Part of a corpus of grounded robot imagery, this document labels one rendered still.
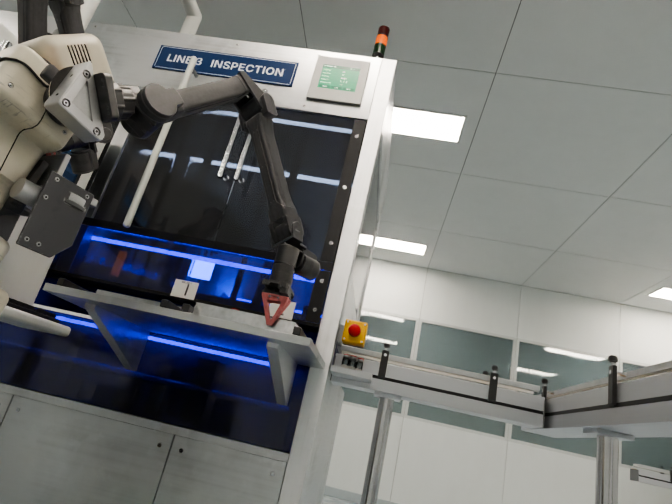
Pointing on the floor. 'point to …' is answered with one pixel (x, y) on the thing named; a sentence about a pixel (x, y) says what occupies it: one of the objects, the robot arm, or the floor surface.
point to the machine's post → (337, 293)
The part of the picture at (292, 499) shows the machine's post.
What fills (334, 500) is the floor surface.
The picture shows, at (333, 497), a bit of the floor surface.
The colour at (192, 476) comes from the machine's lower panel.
